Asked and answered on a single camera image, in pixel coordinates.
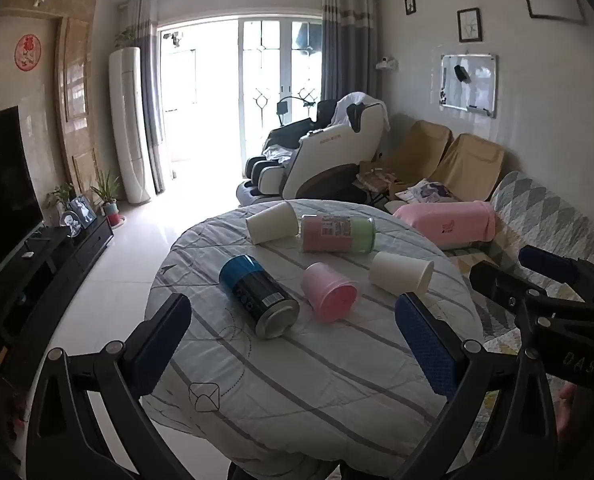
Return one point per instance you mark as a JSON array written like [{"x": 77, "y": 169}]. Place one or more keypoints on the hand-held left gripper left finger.
[{"x": 161, "y": 346}]

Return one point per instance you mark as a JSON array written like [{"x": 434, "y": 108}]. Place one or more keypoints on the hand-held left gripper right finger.
[{"x": 426, "y": 351}]

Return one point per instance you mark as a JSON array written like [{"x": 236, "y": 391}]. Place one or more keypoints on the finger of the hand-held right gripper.
[
  {"x": 499, "y": 285},
  {"x": 549, "y": 264}
]

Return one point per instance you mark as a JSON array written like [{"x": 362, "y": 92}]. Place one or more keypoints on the white paper cup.
[
  {"x": 401, "y": 272},
  {"x": 272, "y": 222}
]

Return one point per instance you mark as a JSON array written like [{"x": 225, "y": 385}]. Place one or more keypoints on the pink plastic cup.
[{"x": 329, "y": 294}]

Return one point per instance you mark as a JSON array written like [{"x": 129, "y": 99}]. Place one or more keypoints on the person's right hand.
[{"x": 569, "y": 412}]

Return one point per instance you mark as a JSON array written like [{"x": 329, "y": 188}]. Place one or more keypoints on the sofa with patterned cover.
[{"x": 542, "y": 215}]

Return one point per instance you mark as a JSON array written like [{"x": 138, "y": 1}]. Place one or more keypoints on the pink folded blanket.
[{"x": 447, "y": 224}]

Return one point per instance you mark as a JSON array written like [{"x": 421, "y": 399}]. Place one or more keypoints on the blue and black can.
[{"x": 258, "y": 294}]

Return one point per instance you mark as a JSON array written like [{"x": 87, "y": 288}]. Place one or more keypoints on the printed pillow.
[{"x": 427, "y": 191}]

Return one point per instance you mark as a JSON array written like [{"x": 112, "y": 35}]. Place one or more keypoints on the tan sofa cushion cover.
[
  {"x": 422, "y": 152},
  {"x": 472, "y": 165}
]

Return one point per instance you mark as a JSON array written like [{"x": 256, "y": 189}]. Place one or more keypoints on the black television cabinet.
[{"x": 52, "y": 280}]

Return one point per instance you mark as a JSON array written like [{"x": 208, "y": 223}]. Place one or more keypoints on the round table with striped cloth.
[{"x": 297, "y": 385}]

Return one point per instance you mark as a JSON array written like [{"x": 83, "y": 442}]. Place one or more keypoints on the pink and green jar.
[{"x": 338, "y": 232}]

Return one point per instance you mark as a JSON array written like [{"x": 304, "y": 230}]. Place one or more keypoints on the round ornament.
[{"x": 70, "y": 222}]

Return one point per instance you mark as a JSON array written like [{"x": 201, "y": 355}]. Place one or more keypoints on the potted green plant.
[{"x": 108, "y": 195}]

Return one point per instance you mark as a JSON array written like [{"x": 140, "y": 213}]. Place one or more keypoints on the small side table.
[{"x": 374, "y": 177}]

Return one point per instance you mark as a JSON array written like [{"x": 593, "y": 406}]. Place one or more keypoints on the small green plant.
[{"x": 61, "y": 195}]

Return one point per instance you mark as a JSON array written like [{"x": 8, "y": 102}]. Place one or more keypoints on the whiteboard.
[{"x": 469, "y": 85}]

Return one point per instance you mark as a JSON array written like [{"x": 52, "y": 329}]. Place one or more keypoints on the white massage chair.
[{"x": 327, "y": 152}]

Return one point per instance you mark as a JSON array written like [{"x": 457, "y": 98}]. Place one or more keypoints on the black television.
[{"x": 2, "y": 190}]

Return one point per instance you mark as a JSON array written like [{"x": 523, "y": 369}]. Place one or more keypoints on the white standing air conditioner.
[{"x": 129, "y": 125}]

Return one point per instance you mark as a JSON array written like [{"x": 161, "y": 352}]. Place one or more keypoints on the white cloth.
[{"x": 359, "y": 105}]

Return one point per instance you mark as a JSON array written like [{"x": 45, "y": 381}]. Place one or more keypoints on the grey curtain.
[
  {"x": 147, "y": 90},
  {"x": 349, "y": 35}
]

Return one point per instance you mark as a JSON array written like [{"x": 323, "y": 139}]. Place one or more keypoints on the phone stand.
[{"x": 283, "y": 107}]

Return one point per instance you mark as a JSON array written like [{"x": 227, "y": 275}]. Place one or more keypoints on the small black framed picture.
[{"x": 410, "y": 5}]

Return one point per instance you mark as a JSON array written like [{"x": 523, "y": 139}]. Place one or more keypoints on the photo frame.
[{"x": 83, "y": 209}]

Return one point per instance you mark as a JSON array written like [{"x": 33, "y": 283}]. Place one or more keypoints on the white wall shelf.
[{"x": 388, "y": 64}]

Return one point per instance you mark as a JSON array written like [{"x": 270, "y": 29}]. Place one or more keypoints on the red round wall decoration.
[{"x": 28, "y": 51}]

